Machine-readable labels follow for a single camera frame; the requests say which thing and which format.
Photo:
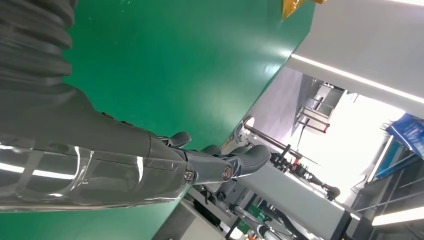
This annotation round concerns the yellow taped cardboard box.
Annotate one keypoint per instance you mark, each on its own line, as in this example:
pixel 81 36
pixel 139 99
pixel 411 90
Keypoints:
pixel 293 6

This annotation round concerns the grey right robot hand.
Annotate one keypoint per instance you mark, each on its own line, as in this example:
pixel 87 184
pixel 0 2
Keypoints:
pixel 82 159

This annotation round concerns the metal rack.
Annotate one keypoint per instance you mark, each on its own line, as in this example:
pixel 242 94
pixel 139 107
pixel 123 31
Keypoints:
pixel 318 109

